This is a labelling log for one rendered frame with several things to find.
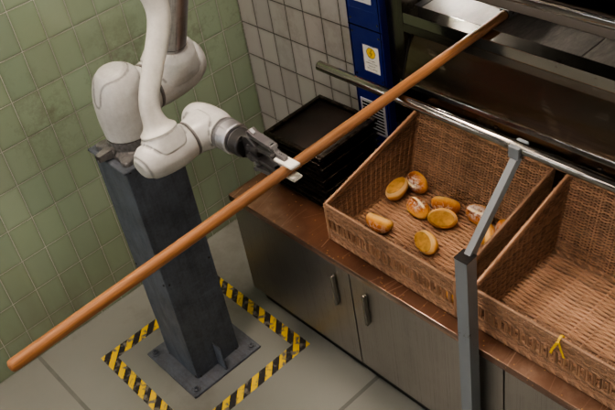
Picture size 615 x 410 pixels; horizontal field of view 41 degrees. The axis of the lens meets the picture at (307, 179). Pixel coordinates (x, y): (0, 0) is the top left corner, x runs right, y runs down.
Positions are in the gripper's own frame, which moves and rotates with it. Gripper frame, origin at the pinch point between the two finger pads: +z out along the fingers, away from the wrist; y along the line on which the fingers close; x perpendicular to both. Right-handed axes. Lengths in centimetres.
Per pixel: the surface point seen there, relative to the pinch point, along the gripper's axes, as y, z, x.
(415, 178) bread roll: 53, -18, -64
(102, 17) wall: 1, -121, -20
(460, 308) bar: 41, 39, -18
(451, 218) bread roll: 55, 4, -57
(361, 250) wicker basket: 57, -10, -29
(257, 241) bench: 78, -61, -24
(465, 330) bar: 49, 40, -18
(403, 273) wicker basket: 55, 8, -29
